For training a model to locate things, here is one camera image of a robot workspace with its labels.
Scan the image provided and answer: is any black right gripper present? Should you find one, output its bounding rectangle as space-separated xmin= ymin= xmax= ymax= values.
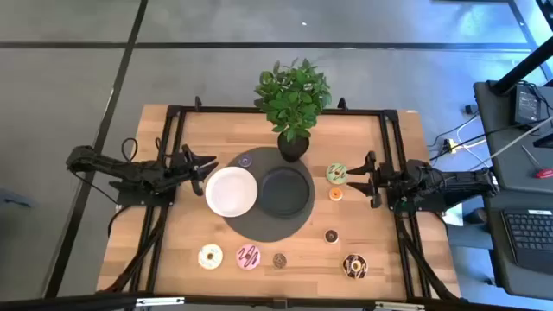
xmin=346 ymin=150 xmax=410 ymax=210

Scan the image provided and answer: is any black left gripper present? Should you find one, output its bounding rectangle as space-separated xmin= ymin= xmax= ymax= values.
xmin=163 ymin=144 xmax=219 ymax=197

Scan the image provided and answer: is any green iced donut chocolate drizzle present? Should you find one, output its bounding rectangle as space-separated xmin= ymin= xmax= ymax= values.
xmin=325 ymin=162 xmax=349 ymax=186

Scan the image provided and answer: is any white iced donut blue drizzle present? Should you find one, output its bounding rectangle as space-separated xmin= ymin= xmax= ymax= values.
xmin=197 ymin=243 xmax=225 ymax=270

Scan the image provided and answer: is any pink iced donut chocolate drizzle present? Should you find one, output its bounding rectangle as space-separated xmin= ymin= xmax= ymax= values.
xmin=235 ymin=244 xmax=262 ymax=270

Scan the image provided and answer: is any white round plate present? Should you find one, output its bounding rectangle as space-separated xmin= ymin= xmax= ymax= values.
xmin=204 ymin=166 xmax=259 ymax=219

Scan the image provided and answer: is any grey round woven placemat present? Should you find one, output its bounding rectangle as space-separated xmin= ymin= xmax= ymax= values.
xmin=222 ymin=146 xmax=316 ymax=244

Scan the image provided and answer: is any black round plate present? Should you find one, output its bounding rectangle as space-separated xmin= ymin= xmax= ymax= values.
xmin=257 ymin=166 xmax=311 ymax=219

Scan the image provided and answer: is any large chocolate iced donut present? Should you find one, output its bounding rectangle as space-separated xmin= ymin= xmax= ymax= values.
xmin=342 ymin=253 xmax=369 ymax=280

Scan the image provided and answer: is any green potted plant black pot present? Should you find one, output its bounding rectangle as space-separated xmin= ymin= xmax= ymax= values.
xmin=253 ymin=57 xmax=334 ymax=163

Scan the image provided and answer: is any black chair caster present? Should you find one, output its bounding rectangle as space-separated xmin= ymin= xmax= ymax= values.
xmin=466 ymin=207 xmax=488 ymax=225

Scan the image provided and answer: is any grey side desk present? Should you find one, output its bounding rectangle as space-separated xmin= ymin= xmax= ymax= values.
xmin=473 ymin=79 xmax=553 ymax=300

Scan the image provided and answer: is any black laptop keyboard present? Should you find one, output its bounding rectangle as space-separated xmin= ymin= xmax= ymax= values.
xmin=500 ymin=208 xmax=553 ymax=274

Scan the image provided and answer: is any black power adapter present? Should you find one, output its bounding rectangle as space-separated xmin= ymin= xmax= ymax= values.
xmin=513 ymin=84 xmax=542 ymax=127

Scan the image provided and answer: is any black diagonal pole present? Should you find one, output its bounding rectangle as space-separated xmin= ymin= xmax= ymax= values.
xmin=492 ymin=37 xmax=553 ymax=95

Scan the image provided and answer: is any black aluminium table frame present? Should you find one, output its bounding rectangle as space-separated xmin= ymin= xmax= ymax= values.
xmin=97 ymin=95 xmax=461 ymax=303

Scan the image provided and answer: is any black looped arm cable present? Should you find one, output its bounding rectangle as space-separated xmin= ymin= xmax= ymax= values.
xmin=120 ymin=136 xmax=140 ymax=164

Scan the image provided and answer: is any white floor cable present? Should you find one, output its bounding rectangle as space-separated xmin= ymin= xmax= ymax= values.
xmin=455 ymin=127 xmax=492 ymax=169

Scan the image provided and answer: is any silver metal bracket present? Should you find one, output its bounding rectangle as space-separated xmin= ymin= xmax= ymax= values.
xmin=135 ymin=295 xmax=186 ymax=308
xmin=374 ymin=301 xmax=427 ymax=311

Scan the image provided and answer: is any black overhead frame bar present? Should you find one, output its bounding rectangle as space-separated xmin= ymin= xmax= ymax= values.
xmin=0 ymin=291 xmax=553 ymax=311

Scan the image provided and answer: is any red handled screwdriver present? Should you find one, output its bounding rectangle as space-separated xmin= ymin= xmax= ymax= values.
xmin=520 ymin=144 xmax=553 ymax=180

